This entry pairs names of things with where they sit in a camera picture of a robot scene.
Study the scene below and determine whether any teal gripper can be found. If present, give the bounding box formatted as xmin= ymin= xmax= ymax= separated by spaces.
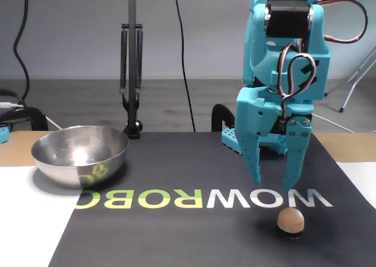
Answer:
xmin=236 ymin=86 xmax=315 ymax=192

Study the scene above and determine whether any black WOWROBO mat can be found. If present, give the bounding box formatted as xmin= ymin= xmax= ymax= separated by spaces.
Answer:
xmin=48 ymin=131 xmax=376 ymax=267

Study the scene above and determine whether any white power cable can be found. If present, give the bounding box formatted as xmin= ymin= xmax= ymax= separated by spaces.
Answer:
xmin=311 ymin=113 xmax=355 ymax=133

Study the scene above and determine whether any large black C clamp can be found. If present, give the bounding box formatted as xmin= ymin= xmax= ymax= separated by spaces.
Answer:
xmin=0 ymin=107 xmax=49 ymax=132

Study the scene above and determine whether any teal robot base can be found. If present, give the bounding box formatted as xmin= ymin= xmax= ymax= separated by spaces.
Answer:
xmin=220 ymin=126 xmax=287 ymax=157

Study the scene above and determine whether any black table clamp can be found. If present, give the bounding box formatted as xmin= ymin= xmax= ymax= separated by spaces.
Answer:
xmin=211 ymin=103 xmax=237 ymax=133

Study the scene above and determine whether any blue cable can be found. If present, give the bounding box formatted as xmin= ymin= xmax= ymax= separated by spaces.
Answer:
xmin=13 ymin=0 xmax=32 ymax=109

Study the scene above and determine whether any metal bowl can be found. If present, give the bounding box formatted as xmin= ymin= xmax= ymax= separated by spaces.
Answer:
xmin=31 ymin=125 xmax=130 ymax=190

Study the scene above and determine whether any gripper servo cable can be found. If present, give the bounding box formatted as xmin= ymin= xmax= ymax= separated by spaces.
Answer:
xmin=278 ymin=42 xmax=318 ymax=130

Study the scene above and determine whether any thin black hanging cable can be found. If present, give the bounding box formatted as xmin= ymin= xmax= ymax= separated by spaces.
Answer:
xmin=172 ymin=0 xmax=197 ymax=133

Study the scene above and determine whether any wrist servo cable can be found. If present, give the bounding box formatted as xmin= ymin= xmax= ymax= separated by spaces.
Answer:
xmin=315 ymin=0 xmax=368 ymax=45

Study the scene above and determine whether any brown egg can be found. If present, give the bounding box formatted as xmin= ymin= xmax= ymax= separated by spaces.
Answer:
xmin=277 ymin=207 xmax=306 ymax=235

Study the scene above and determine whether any white folding metal stand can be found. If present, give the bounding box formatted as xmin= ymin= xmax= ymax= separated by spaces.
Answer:
xmin=323 ymin=45 xmax=376 ymax=113

